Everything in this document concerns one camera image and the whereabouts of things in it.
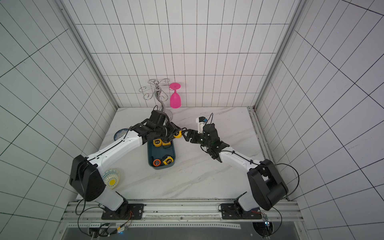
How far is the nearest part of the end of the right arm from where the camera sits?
64 cm

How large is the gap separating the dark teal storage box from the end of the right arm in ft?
0.80

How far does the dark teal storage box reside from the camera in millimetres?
874
